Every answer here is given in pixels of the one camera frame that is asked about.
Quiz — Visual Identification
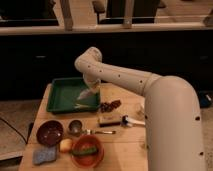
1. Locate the blue device on floor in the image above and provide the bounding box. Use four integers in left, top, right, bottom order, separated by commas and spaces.
198, 93, 212, 108

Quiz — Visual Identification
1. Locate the yellow potato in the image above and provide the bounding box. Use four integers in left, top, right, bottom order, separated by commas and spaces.
59, 139, 73, 153

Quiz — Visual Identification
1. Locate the green plastic tray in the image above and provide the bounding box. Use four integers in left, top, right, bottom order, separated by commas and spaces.
46, 77, 100, 114

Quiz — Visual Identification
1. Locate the small metal cup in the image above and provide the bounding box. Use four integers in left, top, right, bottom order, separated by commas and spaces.
68, 120, 82, 136

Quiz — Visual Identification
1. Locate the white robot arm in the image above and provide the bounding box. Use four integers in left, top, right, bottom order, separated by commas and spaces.
74, 47, 206, 171

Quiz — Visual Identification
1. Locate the white handled brush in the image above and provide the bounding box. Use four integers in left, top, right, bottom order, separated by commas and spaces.
122, 115, 145, 127

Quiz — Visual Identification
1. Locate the pale object in tray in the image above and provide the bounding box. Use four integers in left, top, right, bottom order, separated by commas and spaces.
74, 104, 90, 109

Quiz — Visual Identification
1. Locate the metal spoon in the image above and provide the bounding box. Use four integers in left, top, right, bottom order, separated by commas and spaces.
82, 129, 117, 136

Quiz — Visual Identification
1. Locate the pale towel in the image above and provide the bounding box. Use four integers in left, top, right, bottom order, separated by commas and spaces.
77, 89, 94, 100

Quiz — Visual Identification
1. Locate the blue sponge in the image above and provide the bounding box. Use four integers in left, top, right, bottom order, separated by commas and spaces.
32, 147, 57, 165

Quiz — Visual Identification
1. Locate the orange bowl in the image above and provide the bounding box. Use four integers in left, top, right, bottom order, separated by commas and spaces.
70, 135, 104, 169

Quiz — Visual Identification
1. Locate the maroon bowl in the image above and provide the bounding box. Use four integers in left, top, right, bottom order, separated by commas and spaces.
36, 120, 63, 147

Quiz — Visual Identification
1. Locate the dark grape bunch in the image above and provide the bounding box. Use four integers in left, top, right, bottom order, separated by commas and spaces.
100, 100, 121, 113

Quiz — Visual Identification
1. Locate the green cucumber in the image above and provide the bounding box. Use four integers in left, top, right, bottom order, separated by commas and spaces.
71, 148, 98, 156

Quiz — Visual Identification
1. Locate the clear crumpled plastic piece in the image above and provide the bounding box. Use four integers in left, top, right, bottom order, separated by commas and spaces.
136, 103, 145, 116

